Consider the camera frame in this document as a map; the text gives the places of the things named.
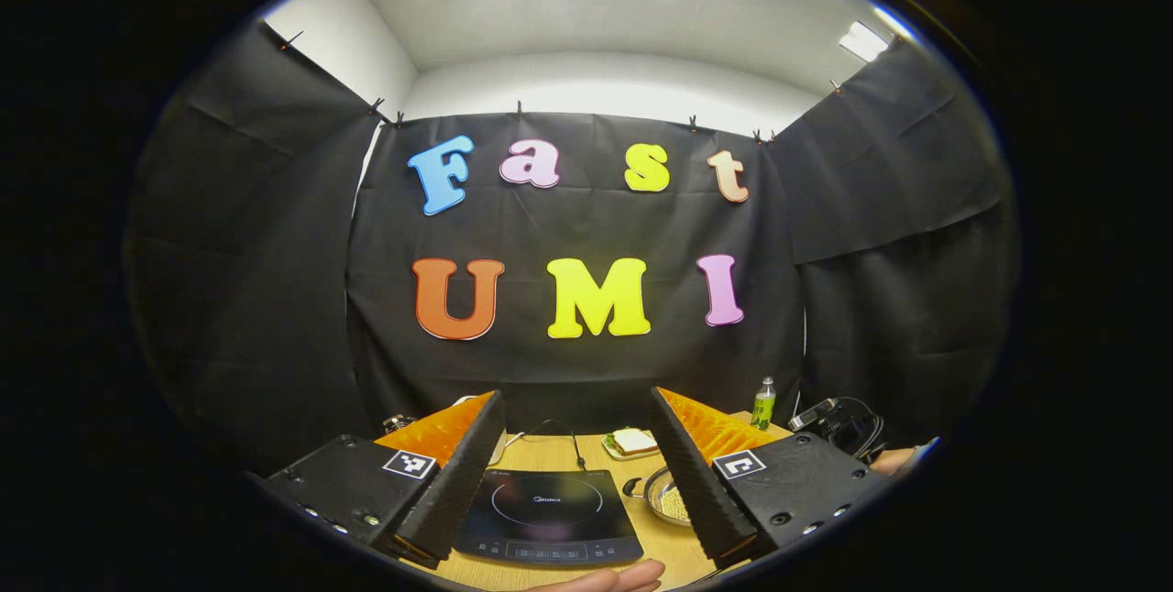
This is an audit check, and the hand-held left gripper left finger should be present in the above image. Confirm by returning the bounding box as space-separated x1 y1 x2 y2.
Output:
246 389 507 570

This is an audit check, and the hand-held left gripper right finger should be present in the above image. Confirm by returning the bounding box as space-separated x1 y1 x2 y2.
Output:
646 385 894 572

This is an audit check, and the steel pot with black handle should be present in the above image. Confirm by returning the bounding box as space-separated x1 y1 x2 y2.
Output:
623 466 693 529

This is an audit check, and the black induction cooktop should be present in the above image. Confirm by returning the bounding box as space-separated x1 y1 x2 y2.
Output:
454 468 644 567

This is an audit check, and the sandwich with lettuce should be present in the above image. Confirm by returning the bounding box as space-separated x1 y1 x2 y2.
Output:
605 428 659 455

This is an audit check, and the white rectangular plate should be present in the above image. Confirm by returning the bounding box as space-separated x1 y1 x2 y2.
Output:
602 432 661 462

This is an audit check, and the green label drink bottle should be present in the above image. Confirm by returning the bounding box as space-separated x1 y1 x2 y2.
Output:
751 378 777 432

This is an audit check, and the black backdrop cloth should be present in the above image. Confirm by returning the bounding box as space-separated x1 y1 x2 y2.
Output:
124 19 1023 474

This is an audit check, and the row of black cloth clips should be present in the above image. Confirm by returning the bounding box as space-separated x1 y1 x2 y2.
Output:
280 30 844 146

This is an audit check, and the small ceiling light panel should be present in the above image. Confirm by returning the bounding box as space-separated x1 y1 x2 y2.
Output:
839 21 890 63

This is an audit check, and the black power cable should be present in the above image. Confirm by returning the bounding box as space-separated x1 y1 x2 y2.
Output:
522 419 587 472

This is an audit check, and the black device with cables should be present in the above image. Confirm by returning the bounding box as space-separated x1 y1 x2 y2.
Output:
788 397 885 460

